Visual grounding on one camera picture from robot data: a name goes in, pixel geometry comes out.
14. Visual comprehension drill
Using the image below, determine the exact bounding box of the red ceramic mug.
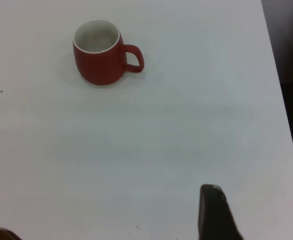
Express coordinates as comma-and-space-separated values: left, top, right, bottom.
72, 19, 145, 86

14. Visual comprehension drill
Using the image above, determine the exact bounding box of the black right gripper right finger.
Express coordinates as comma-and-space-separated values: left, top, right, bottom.
196, 184, 245, 240

